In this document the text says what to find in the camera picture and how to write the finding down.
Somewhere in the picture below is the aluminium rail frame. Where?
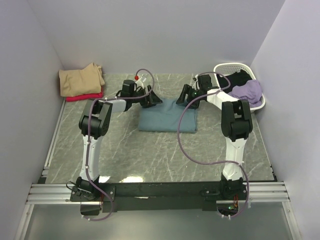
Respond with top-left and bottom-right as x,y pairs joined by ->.
16,101 -> 297,240

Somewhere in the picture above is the folded pink t shirt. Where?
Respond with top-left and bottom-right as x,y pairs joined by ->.
65,91 -> 103,102

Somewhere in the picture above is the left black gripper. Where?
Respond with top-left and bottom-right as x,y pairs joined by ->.
130,85 -> 163,108

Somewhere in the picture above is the folded beige t shirt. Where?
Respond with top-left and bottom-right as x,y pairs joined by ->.
58,62 -> 105,97

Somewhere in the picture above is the purple t shirt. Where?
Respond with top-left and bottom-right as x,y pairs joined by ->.
228,79 -> 263,108

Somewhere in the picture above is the blue t shirt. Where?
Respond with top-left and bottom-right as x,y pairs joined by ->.
138,99 -> 198,133

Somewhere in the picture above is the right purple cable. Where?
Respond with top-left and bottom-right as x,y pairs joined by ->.
176,72 -> 250,219

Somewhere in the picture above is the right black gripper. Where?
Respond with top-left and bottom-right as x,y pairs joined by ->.
176,84 -> 202,110

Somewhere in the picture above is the purple cable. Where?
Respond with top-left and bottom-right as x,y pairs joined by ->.
176,72 -> 250,219
84,68 -> 155,222

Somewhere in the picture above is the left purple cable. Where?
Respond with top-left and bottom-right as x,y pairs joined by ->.
84,68 -> 155,222

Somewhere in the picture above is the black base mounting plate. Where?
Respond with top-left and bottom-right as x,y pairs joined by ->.
70,181 -> 248,215

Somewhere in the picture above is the white plastic laundry basket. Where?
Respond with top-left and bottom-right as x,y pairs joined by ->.
213,62 -> 266,113

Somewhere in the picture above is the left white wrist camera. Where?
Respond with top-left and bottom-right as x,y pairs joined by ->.
134,75 -> 147,91

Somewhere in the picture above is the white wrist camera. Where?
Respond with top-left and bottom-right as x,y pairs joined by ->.
134,75 -> 147,91
192,75 -> 199,90

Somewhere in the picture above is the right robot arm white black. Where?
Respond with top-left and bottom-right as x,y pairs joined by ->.
176,73 -> 253,200

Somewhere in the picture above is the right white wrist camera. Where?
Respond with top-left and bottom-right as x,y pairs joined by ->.
192,75 -> 199,90

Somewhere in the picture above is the black t shirt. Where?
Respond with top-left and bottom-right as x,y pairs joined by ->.
216,69 -> 253,89

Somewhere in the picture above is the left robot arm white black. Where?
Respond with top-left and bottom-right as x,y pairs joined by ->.
75,79 -> 163,201

